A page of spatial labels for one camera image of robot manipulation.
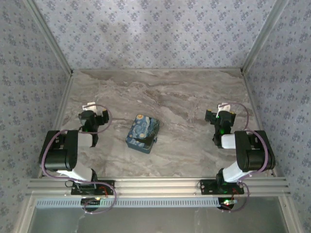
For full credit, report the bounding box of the grey metal sheet panel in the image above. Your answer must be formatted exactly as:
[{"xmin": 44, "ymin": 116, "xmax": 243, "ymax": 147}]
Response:
[{"xmin": 30, "ymin": 196, "xmax": 290, "ymax": 233}]

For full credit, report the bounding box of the aluminium corner frame post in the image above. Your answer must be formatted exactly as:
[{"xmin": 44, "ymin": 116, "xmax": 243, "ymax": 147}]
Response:
[
  {"xmin": 26, "ymin": 0, "xmax": 74, "ymax": 75},
  {"xmin": 242, "ymin": 0, "xmax": 292, "ymax": 73}
]

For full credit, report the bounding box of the aluminium front frame leg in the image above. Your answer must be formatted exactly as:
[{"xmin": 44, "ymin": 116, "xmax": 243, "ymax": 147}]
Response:
[
  {"xmin": 16, "ymin": 194, "xmax": 37, "ymax": 233},
  {"xmin": 278, "ymin": 195, "xmax": 298, "ymax": 233}
]

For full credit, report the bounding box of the starry night print box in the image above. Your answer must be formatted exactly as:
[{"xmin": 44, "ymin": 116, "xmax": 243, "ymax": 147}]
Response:
[{"xmin": 125, "ymin": 114, "xmax": 161, "ymax": 154}]

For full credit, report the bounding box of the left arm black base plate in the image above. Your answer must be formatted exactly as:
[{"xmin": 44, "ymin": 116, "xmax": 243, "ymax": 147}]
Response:
[{"xmin": 70, "ymin": 180, "xmax": 116, "ymax": 196}]

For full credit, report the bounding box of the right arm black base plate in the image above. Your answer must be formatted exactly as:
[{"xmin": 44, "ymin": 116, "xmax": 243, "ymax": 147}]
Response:
[{"xmin": 199, "ymin": 179, "xmax": 244, "ymax": 195}]

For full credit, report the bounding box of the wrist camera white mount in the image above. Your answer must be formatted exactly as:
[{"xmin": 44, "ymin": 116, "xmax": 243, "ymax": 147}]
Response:
[
  {"xmin": 217, "ymin": 102, "xmax": 231, "ymax": 114},
  {"xmin": 82, "ymin": 102, "xmax": 98, "ymax": 114}
]

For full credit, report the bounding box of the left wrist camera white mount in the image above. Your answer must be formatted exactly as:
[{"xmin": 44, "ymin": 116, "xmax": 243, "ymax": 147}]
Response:
[{"xmin": 82, "ymin": 102, "xmax": 98, "ymax": 114}]

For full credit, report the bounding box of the aluminium front mounting rail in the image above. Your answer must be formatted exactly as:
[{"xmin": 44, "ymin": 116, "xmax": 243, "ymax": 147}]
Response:
[{"xmin": 26, "ymin": 177, "xmax": 292, "ymax": 197}]

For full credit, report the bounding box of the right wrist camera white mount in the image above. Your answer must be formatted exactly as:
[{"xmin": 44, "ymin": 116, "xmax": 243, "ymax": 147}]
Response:
[{"xmin": 217, "ymin": 102, "xmax": 231, "ymax": 114}]

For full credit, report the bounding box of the grey slotted cable duct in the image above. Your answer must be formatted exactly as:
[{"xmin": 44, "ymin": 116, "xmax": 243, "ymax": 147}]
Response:
[{"xmin": 35, "ymin": 197, "xmax": 221, "ymax": 209}]

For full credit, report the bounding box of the aluminium table side rail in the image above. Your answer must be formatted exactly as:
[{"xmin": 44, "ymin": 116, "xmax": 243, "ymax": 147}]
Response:
[
  {"xmin": 240, "ymin": 71, "xmax": 278, "ymax": 177},
  {"xmin": 37, "ymin": 72, "xmax": 75, "ymax": 179}
]

